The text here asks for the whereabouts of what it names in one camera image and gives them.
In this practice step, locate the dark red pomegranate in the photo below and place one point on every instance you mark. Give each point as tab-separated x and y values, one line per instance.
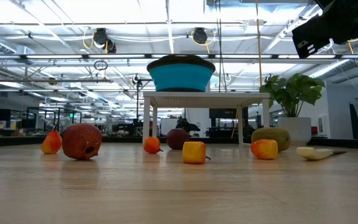
81	141
177	139

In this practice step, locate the white perforated shelf riser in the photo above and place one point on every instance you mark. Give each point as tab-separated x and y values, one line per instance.
204	99

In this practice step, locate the black background monitor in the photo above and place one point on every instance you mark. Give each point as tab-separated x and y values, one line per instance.
225	113

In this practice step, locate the black background robot arm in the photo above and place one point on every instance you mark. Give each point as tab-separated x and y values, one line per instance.
187	125

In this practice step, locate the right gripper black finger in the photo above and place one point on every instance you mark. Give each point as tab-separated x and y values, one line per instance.
322	46
314	31

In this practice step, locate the green plant in white pot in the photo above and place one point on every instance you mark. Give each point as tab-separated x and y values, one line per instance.
300	130

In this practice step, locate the red yellow pear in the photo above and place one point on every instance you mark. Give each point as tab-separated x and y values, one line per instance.
51	143

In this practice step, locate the yellow orange pear with stem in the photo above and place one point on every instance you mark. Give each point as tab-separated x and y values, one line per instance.
194	152

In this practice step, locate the orange red peach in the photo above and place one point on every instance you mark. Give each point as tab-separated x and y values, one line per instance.
264	150

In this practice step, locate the blue collapsible bowl grey rim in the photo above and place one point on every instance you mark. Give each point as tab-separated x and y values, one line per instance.
180	77

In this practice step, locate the brown green kiwi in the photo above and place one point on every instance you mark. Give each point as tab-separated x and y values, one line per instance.
275	137

